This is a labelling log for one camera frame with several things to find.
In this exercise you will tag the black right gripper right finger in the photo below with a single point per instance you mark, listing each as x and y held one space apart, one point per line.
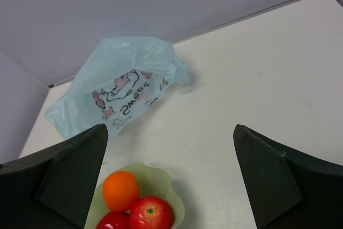
286 187

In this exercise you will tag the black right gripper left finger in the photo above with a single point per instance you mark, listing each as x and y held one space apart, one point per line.
54 187

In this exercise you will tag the orange fake orange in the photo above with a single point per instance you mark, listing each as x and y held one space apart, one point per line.
120 191

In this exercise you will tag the red fake pomegranate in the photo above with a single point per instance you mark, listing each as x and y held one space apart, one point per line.
114 220

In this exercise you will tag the red fake apple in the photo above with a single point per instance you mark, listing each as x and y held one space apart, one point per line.
151 212

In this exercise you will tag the light blue plastic bag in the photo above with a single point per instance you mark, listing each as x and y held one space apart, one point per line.
76 110

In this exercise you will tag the white printed inner bag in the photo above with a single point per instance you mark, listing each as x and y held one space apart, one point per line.
126 94

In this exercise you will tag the green flower-shaped glass bowl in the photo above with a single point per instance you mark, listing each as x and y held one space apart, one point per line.
152 180

